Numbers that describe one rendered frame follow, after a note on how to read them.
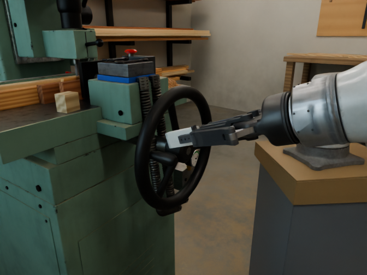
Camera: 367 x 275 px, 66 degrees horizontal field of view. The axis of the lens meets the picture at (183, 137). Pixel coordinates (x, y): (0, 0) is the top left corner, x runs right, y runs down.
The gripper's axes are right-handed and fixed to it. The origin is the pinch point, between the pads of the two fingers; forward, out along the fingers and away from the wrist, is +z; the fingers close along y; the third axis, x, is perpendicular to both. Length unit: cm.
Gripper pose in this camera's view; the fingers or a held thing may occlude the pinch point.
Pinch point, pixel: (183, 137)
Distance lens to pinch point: 51.7
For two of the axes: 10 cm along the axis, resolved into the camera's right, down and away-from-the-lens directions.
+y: -5.6, 2.9, -7.8
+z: -7.8, 1.4, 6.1
